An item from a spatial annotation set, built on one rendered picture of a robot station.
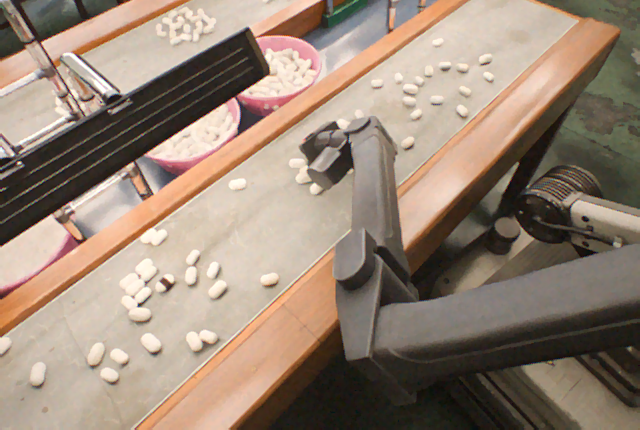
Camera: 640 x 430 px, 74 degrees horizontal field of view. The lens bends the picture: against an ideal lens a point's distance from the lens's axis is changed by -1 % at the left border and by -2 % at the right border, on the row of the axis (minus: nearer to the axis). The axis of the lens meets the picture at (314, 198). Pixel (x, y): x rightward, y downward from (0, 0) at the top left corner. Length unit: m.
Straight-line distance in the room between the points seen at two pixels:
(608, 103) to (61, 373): 2.47
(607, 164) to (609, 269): 1.96
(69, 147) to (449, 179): 0.70
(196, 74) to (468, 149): 0.61
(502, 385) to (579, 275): 0.88
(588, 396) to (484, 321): 0.82
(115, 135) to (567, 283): 0.53
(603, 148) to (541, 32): 0.99
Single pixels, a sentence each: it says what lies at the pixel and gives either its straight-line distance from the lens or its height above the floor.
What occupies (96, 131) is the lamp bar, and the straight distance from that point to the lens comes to 0.63.
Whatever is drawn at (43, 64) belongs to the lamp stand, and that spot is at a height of 0.98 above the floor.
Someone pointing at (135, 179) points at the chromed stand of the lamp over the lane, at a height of 0.82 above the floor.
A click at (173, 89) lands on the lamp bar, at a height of 1.09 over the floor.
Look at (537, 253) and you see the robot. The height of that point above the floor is 0.47.
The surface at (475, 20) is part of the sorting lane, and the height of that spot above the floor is 0.74.
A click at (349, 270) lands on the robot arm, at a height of 1.10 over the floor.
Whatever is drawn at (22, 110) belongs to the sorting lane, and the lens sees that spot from 1.39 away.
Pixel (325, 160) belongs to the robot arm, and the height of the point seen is 0.89.
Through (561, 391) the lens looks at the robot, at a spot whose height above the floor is 0.47.
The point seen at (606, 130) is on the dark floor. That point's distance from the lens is 2.45.
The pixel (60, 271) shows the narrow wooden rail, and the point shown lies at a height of 0.76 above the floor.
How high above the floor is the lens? 1.48
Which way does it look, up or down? 54 degrees down
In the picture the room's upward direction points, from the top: 4 degrees counter-clockwise
